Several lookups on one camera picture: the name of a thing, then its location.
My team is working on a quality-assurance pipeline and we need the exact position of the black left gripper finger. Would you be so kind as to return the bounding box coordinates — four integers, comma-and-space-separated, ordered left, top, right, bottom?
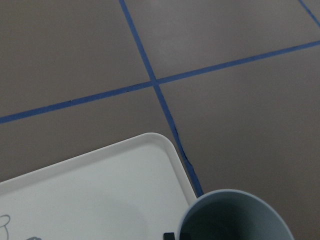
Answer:
163, 232, 175, 240

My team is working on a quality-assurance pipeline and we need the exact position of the grey plastic cup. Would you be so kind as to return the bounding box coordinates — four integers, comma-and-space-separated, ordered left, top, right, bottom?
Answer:
176, 189, 294, 240

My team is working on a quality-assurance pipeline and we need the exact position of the cream plastic tray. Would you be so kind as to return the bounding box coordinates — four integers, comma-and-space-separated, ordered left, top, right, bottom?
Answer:
0, 133, 196, 240

